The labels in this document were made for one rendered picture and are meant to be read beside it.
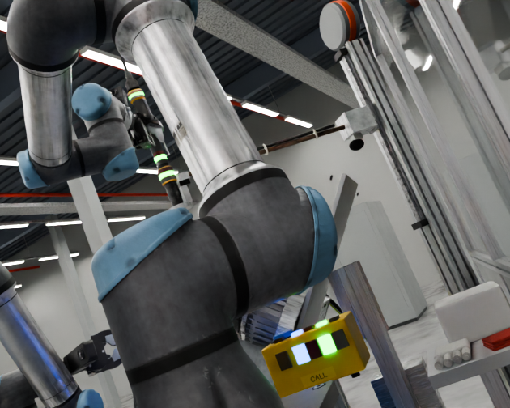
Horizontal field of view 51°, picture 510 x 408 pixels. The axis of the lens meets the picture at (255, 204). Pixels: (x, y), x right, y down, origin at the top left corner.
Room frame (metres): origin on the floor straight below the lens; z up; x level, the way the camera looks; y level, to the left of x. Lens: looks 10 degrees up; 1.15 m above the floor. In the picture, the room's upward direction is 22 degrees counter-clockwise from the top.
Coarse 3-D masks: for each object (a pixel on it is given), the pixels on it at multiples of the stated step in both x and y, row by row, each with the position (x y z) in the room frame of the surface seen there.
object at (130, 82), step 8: (128, 72) 1.40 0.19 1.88; (128, 80) 1.39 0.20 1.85; (136, 80) 1.40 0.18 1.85; (128, 88) 1.39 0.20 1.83; (136, 88) 1.42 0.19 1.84; (168, 184) 1.39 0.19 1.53; (176, 184) 1.40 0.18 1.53; (168, 192) 1.39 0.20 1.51; (176, 192) 1.39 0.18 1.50; (176, 200) 1.39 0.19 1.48
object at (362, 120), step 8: (368, 104) 1.62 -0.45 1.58; (352, 112) 1.58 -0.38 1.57; (360, 112) 1.59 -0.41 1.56; (368, 112) 1.60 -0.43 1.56; (344, 120) 1.59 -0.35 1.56; (352, 120) 1.58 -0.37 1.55; (360, 120) 1.59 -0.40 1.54; (368, 120) 1.60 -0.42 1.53; (352, 128) 1.58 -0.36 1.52; (360, 128) 1.58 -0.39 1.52; (368, 128) 1.60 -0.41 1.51; (376, 128) 1.62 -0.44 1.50; (344, 136) 1.63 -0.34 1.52
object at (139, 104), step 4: (136, 100) 1.39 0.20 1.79; (140, 100) 1.39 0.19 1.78; (136, 104) 1.39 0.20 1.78; (140, 104) 1.39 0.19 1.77; (144, 104) 1.40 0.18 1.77; (136, 108) 1.40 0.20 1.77; (140, 108) 1.39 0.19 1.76; (144, 108) 1.40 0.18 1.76; (136, 112) 1.40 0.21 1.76; (140, 112) 1.39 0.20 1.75; (144, 112) 1.39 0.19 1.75; (148, 112) 1.40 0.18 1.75; (152, 136) 1.39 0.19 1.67; (156, 140) 1.39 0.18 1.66; (156, 144) 1.39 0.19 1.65; (160, 144) 1.40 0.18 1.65; (152, 148) 1.39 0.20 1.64; (156, 148) 1.39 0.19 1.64; (160, 148) 1.40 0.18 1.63; (152, 152) 1.40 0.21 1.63; (156, 156) 1.39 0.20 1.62; (160, 164) 1.39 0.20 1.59; (164, 164) 1.39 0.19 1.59; (168, 164) 1.40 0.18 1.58
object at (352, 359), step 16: (352, 320) 0.98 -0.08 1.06; (288, 336) 0.98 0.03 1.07; (304, 336) 0.94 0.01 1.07; (320, 336) 0.93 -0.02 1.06; (352, 336) 0.92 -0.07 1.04; (272, 352) 0.95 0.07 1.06; (288, 352) 0.94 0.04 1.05; (336, 352) 0.92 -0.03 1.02; (352, 352) 0.92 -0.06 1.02; (368, 352) 1.00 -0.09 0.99; (272, 368) 0.95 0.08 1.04; (288, 368) 0.95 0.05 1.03; (304, 368) 0.94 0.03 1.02; (320, 368) 0.93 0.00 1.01; (336, 368) 0.93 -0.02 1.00; (352, 368) 0.92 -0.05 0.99; (288, 384) 0.95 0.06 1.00; (304, 384) 0.94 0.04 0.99
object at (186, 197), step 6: (180, 174) 1.40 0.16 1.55; (186, 174) 1.41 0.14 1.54; (180, 180) 1.40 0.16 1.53; (186, 180) 1.40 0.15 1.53; (180, 186) 1.40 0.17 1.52; (186, 186) 1.41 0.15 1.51; (186, 192) 1.40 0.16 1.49; (186, 198) 1.40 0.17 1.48; (180, 204) 1.37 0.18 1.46; (186, 204) 1.38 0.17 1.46
